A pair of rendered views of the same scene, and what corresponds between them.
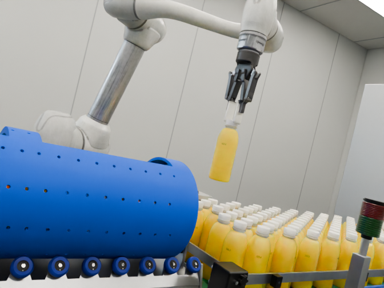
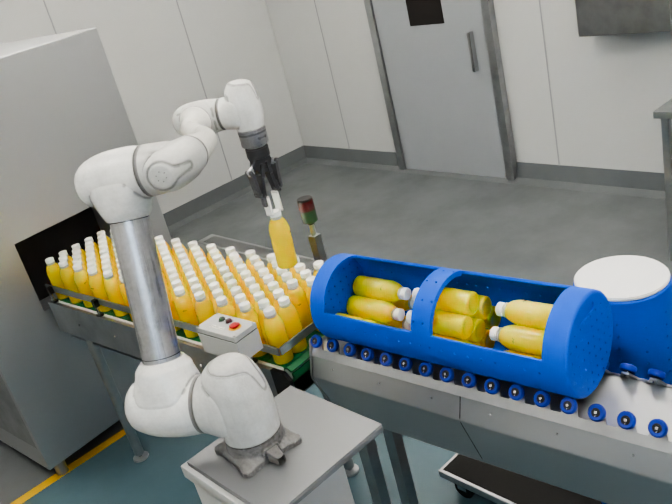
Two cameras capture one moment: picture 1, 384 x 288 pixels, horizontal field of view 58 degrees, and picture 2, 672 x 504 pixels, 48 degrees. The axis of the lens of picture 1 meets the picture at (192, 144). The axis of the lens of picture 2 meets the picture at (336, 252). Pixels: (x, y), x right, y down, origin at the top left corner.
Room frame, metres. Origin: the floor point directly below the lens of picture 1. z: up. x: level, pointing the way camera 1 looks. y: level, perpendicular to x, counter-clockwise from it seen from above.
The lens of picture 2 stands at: (1.33, 2.26, 2.23)
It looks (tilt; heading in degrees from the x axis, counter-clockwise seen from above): 24 degrees down; 262
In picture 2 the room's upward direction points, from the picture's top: 15 degrees counter-clockwise
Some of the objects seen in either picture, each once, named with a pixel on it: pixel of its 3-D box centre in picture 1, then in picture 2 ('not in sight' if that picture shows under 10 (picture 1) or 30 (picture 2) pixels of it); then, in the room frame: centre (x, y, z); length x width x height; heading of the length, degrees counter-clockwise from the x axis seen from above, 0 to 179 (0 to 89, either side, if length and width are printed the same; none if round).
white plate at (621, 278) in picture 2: not in sight; (621, 277); (0.22, 0.38, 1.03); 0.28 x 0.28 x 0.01
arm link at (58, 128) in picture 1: (54, 137); (236, 395); (1.43, 0.56, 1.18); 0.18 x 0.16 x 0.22; 155
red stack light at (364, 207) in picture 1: (372, 210); (306, 205); (0.99, -0.54, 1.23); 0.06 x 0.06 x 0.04
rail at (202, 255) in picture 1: (194, 250); (319, 321); (1.11, -0.09, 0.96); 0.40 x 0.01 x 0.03; 35
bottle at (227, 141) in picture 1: (224, 152); (281, 240); (1.15, -0.11, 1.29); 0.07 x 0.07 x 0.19
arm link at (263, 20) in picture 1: (260, 14); (240, 105); (1.16, -0.12, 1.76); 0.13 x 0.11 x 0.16; 155
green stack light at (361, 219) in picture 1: (368, 226); (308, 215); (0.99, -0.54, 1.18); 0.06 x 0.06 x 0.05
